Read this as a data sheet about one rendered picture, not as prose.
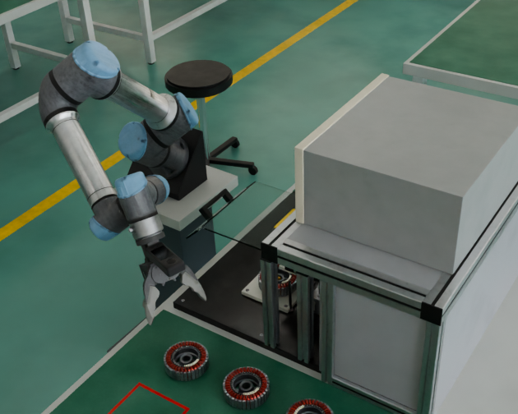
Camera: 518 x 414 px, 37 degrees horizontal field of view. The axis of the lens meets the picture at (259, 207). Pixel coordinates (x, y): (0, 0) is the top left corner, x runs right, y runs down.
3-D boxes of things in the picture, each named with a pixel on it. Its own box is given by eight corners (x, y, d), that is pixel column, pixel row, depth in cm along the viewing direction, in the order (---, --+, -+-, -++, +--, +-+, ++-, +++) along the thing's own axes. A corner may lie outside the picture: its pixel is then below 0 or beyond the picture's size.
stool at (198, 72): (141, 174, 413) (127, 79, 381) (197, 134, 446) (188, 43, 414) (224, 203, 387) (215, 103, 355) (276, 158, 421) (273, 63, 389)
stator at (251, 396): (216, 385, 190) (215, 374, 187) (257, 370, 193) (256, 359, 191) (234, 417, 181) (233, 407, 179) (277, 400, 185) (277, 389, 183)
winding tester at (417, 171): (295, 222, 182) (293, 147, 171) (377, 141, 212) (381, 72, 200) (452, 276, 164) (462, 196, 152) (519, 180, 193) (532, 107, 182)
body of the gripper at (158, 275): (173, 276, 192) (157, 230, 191) (185, 277, 184) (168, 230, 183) (145, 287, 189) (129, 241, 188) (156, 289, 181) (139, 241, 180)
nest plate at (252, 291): (241, 294, 214) (241, 291, 213) (270, 264, 224) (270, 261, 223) (287, 313, 207) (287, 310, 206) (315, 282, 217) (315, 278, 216)
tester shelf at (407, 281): (261, 258, 179) (260, 242, 176) (390, 132, 225) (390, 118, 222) (440, 326, 158) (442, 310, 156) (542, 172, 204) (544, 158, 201)
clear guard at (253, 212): (185, 238, 197) (183, 219, 194) (239, 193, 213) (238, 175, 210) (294, 281, 182) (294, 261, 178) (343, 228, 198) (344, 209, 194)
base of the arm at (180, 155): (145, 172, 263) (127, 166, 254) (159, 131, 264) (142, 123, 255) (180, 183, 256) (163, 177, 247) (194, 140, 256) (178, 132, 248)
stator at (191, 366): (157, 361, 197) (155, 351, 195) (196, 343, 202) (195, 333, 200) (178, 388, 189) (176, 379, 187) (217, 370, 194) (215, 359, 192)
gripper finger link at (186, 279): (205, 289, 194) (176, 269, 191) (214, 291, 188) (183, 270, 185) (198, 300, 193) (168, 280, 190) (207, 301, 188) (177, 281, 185)
